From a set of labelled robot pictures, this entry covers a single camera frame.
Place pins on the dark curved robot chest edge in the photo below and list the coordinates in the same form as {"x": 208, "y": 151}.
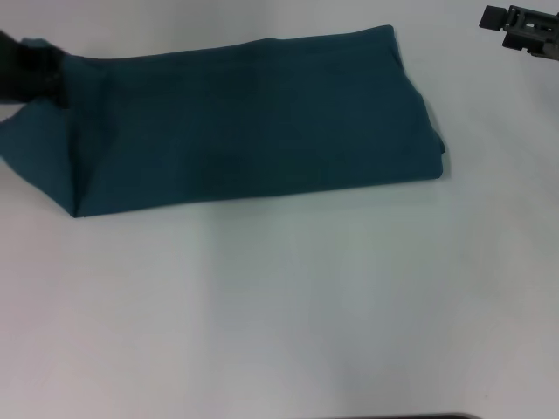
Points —
{"x": 430, "y": 416}

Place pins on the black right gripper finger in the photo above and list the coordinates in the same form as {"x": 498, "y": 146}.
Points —
{"x": 524, "y": 41}
{"x": 493, "y": 17}

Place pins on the teal t-shirt with beige print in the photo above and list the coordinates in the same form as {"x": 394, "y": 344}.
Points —
{"x": 240, "y": 131}

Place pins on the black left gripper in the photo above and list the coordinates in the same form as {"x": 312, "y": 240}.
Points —
{"x": 26, "y": 74}

